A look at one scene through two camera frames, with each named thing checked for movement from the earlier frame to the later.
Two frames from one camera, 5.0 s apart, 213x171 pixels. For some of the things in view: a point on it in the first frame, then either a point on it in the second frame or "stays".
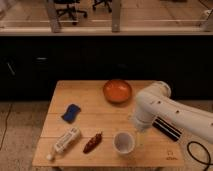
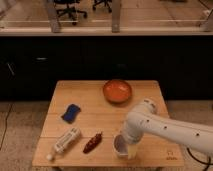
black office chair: (71, 9) stays
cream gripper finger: (141, 138) -> (132, 151)
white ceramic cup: (123, 142) stays
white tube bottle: (65, 142) stays
